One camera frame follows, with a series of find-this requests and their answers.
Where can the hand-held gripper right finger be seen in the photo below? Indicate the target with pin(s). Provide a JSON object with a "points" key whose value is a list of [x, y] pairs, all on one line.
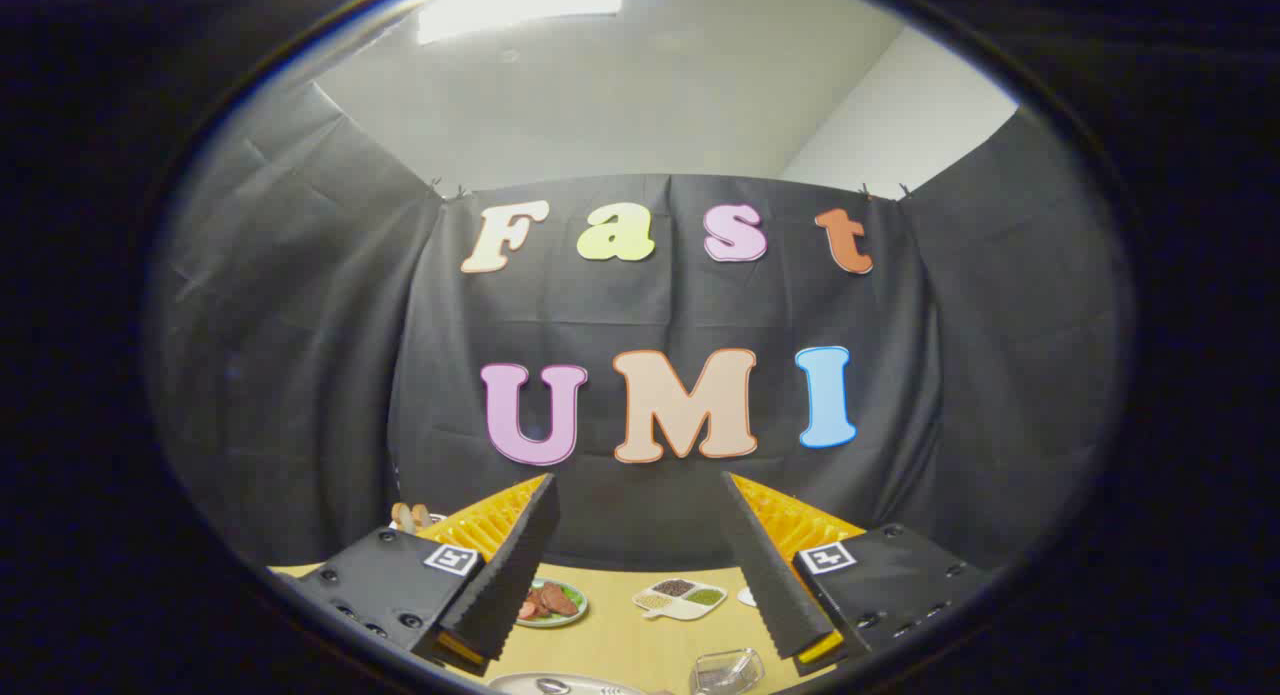
{"points": [[765, 565]]}

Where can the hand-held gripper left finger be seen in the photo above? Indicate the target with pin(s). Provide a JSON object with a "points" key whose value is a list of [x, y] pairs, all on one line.
{"points": [[520, 565]]}

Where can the white square coaster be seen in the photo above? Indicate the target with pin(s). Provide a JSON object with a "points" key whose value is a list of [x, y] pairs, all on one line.
{"points": [[746, 596]]}

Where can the red sausage slice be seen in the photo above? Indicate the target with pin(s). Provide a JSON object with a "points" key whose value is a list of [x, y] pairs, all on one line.
{"points": [[528, 609]]}

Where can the brown meat slice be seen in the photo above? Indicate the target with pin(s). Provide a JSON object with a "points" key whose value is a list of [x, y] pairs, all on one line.
{"points": [[556, 600]]}

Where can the pale green plate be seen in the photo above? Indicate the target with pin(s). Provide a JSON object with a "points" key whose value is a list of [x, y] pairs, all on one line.
{"points": [[572, 615]]}

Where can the white divided bean dish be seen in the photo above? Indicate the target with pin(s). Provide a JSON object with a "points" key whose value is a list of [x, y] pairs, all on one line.
{"points": [[680, 598]]}

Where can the cream toaster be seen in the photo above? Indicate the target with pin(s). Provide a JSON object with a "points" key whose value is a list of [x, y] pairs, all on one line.
{"points": [[436, 520]]}

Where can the toasted bread slice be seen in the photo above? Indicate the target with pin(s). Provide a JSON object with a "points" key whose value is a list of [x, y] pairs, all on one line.
{"points": [[421, 515], [401, 516]]}

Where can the large white plate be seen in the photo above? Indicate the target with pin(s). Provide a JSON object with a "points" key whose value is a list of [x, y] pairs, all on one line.
{"points": [[600, 686]]}

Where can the ceiling light panel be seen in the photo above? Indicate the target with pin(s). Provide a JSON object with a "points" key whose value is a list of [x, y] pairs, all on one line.
{"points": [[520, 5]]}

